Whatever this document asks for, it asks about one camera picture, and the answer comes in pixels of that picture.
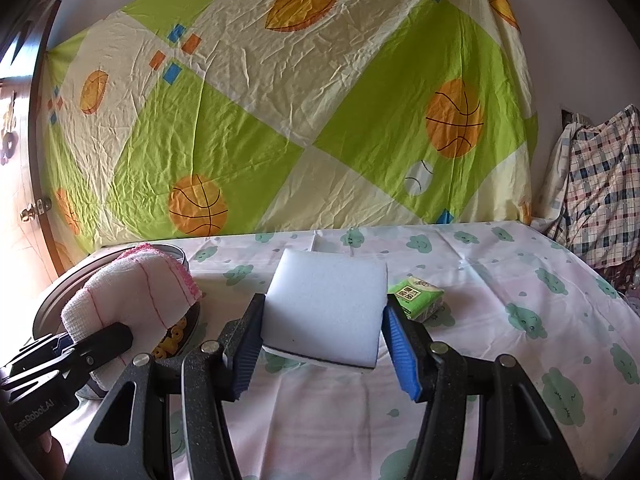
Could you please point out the round metal tin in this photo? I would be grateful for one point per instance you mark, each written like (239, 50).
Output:
(52, 300)

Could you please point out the wooden door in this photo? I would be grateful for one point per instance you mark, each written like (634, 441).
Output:
(40, 160)

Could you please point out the dark cloth with yellow print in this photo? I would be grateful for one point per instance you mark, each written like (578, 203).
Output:
(172, 340)

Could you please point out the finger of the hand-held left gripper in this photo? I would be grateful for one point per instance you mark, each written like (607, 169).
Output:
(40, 347)
(105, 342)

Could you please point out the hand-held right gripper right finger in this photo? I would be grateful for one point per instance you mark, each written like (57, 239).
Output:
(400, 355)

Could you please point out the metal door knob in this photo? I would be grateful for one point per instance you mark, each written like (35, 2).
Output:
(30, 212)

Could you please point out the white sponge block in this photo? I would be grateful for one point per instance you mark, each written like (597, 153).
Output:
(320, 305)

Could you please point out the dark patterned cloth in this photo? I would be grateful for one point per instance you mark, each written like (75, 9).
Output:
(625, 280)

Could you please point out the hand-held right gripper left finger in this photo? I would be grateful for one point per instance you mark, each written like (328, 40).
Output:
(245, 355)

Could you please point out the white towel pink edging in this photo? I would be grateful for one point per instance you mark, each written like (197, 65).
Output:
(130, 295)

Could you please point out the person's left hand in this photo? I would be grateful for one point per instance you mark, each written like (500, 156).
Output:
(52, 455)

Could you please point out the green tissue packet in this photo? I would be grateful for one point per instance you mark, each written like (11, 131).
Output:
(415, 295)

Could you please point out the basketball print bedsheet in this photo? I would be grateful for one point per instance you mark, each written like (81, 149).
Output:
(300, 110)

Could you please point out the purple door decoration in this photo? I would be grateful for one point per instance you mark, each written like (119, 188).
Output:
(7, 145)

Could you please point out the plaid cloth bundle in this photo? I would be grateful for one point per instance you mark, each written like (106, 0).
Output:
(600, 185)

